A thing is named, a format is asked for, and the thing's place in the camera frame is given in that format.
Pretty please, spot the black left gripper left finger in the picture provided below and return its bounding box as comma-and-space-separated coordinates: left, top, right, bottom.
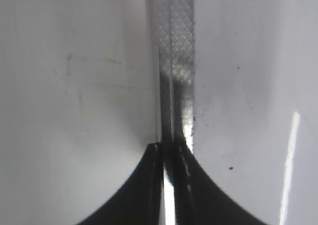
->
80, 143, 163, 225

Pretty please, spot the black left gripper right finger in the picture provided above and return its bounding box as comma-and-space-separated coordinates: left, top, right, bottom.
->
167, 141, 264, 225

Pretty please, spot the white board with aluminium frame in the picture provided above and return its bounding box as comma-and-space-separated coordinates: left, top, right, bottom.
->
147, 0, 318, 225

